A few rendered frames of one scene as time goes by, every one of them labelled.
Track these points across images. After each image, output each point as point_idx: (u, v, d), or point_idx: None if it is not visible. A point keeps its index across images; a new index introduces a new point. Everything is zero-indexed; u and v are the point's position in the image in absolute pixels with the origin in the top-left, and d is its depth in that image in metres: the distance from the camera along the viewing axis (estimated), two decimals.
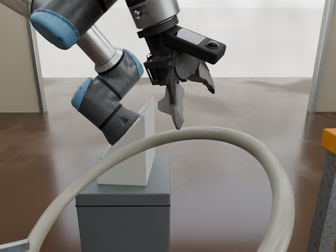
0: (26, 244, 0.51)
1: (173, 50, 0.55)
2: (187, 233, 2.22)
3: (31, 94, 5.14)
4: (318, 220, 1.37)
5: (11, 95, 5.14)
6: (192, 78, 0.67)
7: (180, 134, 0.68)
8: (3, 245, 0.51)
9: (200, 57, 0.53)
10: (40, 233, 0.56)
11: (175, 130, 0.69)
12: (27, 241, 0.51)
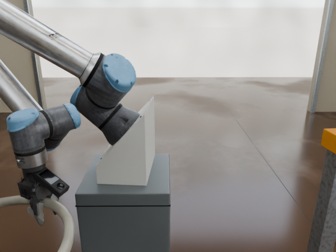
0: None
1: (37, 182, 0.92)
2: (187, 233, 2.22)
3: (31, 94, 5.14)
4: (318, 220, 1.37)
5: None
6: None
7: (24, 200, 0.97)
8: None
9: (51, 191, 0.90)
10: None
11: None
12: None
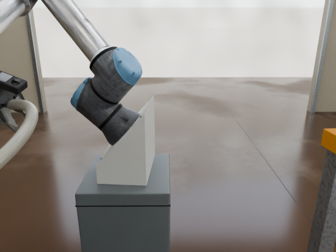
0: None
1: None
2: (187, 233, 2.22)
3: (31, 94, 5.14)
4: (318, 220, 1.37)
5: None
6: None
7: None
8: None
9: (8, 90, 0.81)
10: None
11: None
12: None
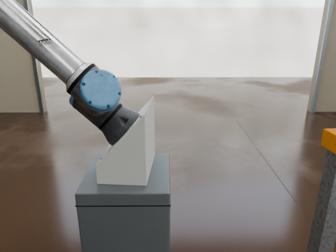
0: None
1: None
2: (187, 233, 2.22)
3: (31, 94, 5.14)
4: (318, 220, 1.37)
5: (11, 95, 5.14)
6: None
7: None
8: None
9: None
10: None
11: None
12: None
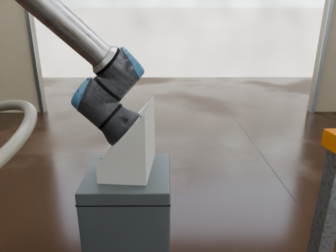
0: None
1: None
2: (187, 233, 2.22)
3: (31, 94, 5.14)
4: (318, 220, 1.37)
5: (11, 95, 5.14)
6: None
7: None
8: None
9: None
10: None
11: None
12: None
